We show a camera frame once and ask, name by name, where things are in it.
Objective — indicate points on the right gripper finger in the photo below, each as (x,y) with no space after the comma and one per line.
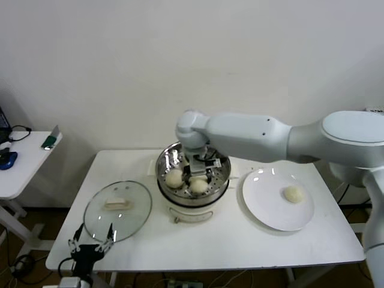
(209,177)
(186,176)

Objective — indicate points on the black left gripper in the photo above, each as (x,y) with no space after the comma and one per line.
(85,253)

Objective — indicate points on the white steamed baozi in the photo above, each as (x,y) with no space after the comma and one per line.
(198,186)
(294,194)
(175,179)

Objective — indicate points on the glass pot lid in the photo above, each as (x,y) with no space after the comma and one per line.
(135,210)

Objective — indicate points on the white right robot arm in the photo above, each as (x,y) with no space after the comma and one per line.
(255,135)

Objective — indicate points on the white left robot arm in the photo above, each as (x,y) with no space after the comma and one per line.
(88,282)

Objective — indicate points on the stainless steel steamer basket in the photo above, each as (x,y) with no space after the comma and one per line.
(168,162)

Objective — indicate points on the white electric pot base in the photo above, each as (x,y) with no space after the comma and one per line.
(192,214)

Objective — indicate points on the white table leg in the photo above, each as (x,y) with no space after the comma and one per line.
(289,277)
(113,279)

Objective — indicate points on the white round plate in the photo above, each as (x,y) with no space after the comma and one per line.
(264,204)

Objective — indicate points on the white side table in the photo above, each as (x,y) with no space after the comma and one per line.
(27,168)

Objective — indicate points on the grey floor power strip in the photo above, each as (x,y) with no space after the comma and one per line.
(186,284)

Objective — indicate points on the blue computer mouse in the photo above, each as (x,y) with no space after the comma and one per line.
(7,160)

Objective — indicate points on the small black white gadget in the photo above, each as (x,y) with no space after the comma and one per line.
(4,148)

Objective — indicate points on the dark laptop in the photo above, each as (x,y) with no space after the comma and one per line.
(3,123)

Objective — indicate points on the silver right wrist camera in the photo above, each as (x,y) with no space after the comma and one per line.
(198,166)

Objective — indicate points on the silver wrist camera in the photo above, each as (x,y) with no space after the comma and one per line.
(70,282)
(198,166)

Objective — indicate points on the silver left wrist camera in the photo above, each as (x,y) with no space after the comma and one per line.
(70,282)

